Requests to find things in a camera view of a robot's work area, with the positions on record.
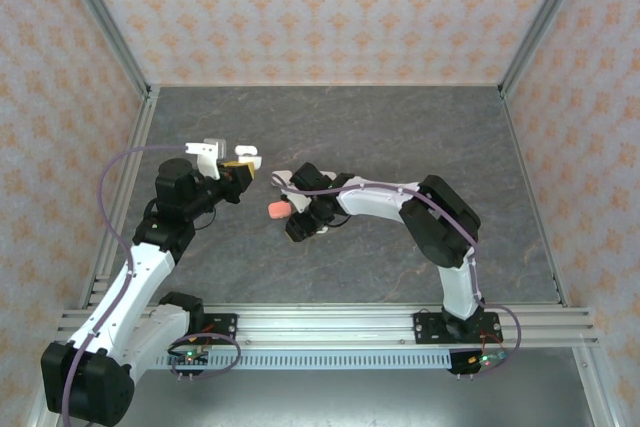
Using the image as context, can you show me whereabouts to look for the pink charging case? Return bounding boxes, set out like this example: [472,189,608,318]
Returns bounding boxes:
[267,200,295,222]

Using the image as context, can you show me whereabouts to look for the small controller circuit board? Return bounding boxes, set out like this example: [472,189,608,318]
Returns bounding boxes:
[166,346,211,366]
[468,350,508,366]

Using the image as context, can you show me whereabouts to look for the grey metal panel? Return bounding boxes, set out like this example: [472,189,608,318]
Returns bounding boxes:
[119,369,597,427]

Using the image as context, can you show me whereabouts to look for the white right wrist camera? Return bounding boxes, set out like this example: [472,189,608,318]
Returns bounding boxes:
[271,169,310,215]

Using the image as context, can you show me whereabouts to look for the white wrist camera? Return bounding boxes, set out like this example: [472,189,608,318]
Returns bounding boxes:
[271,169,310,215]
[184,136,232,181]

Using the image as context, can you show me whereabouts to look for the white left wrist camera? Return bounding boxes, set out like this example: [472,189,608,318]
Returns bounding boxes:
[184,136,232,181]

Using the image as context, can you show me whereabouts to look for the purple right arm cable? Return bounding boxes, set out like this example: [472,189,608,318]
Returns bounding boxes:
[271,174,524,379]

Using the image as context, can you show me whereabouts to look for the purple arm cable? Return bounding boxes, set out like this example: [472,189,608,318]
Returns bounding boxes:
[59,143,243,427]
[271,174,524,379]

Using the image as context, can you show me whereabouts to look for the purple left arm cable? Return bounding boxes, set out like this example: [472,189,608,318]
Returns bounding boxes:
[59,143,243,427]

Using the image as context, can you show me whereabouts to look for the aluminium table side rail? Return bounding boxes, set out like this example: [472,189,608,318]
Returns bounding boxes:
[77,86,162,311]
[498,86,572,309]

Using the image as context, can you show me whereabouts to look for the aluminium mounting rail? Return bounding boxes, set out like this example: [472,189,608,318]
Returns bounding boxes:
[52,303,600,349]

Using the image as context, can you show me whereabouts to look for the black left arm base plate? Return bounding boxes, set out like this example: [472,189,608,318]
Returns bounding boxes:
[149,312,239,346]

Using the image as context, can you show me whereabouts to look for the grey slotted cable duct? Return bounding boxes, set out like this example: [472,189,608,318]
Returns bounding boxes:
[149,351,454,371]

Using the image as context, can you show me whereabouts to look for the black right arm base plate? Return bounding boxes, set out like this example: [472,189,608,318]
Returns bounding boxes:
[413,311,502,346]

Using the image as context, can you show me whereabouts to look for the aluminium frame post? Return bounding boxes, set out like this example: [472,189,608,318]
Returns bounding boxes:
[499,0,594,98]
[51,0,154,98]

